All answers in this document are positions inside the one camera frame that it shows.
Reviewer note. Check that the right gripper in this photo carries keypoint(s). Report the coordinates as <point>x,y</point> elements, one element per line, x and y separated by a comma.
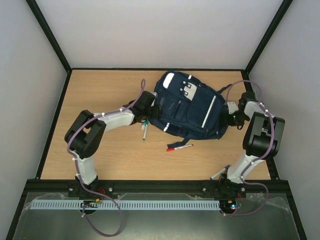
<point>230,119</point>

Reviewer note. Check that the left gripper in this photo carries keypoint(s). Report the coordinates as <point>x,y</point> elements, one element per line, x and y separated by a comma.
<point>158,113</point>

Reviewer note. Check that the navy blue backpack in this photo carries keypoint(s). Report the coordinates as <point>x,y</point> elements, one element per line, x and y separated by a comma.
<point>191,109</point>

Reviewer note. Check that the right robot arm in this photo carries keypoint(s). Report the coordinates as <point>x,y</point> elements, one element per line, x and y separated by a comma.
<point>261,141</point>

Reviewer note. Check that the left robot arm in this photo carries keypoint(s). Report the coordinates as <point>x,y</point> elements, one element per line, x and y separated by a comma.
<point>84,136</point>

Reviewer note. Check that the green capped white pen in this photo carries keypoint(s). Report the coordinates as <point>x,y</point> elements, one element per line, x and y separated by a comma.
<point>145,129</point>

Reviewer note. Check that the red capped white pen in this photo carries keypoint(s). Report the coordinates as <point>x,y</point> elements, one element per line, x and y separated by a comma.
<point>179,147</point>

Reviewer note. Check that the purple capped white pen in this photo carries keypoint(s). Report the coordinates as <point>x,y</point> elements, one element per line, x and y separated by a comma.
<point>216,175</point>

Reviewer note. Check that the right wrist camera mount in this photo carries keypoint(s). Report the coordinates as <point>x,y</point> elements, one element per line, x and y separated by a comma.
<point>232,107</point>

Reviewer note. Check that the grey slotted cable duct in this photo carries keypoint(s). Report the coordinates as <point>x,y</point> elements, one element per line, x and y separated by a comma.
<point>128,205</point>

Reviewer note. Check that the black aluminium frame rail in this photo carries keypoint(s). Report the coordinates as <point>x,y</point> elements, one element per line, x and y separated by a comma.
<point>202,188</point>

